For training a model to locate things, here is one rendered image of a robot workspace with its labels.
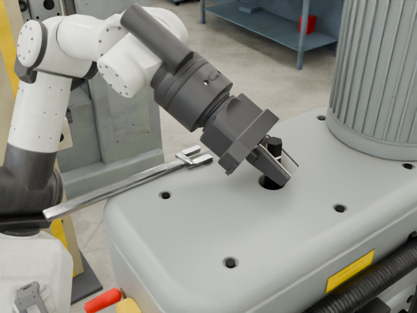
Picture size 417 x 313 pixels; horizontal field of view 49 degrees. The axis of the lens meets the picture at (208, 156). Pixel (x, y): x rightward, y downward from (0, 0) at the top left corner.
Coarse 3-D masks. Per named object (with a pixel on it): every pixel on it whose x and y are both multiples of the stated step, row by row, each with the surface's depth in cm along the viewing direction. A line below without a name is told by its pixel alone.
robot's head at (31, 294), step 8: (24, 288) 76; (32, 288) 74; (40, 288) 75; (48, 288) 76; (16, 296) 73; (24, 296) 72; (32, 296) 72; (40, 296) 74; (16, 304) 71; (24, 304) 71; (32, 304) 72; (40, 304) 72; (24, 312) 71; (40, 312) 72
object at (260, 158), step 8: (256, 152) 60; (264, 152) 59; (248, 160) 60; (256, 160) 60; (264, 160) 60; (272, 160) 59; (264, 168) 60; (272, 168) 60; (280, 168) 59; (272, 176) 60; (280, 176) 60; (288, 176) 59; (280, 184) 60
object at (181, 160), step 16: (176, 160) 66; (192, 160) 66; (208, 160) 67; (144, 176) 63; (160, 176) 64; (96, 192) 60; (112, 192) 60; (48, 208) 58; (64, 208) 58; (80, 208) 58
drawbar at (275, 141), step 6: (270, 138) 60; (276, 138) 60; (270, 144) 59; (276, 144) 59; (270, 150) 59; (276, 150) 59; (276, 156) 60; (264, 180) 63; (270, 180) 62; (264, 186) 63; (270, 186) 62; (276, 186) 63
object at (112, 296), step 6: (114, 288) 71; (102, 294) 70; (108, 294) 70; (114, 294) 70; (120, 294) 71; (96, 300) 69; (102, 300) 69; (108, 300) 69; (114, 300) 70; (84, 306) 68; (90, 306) 68; (96, 306) 68; (102, 306) 69; (108, 306) 70; (90, 312) 68
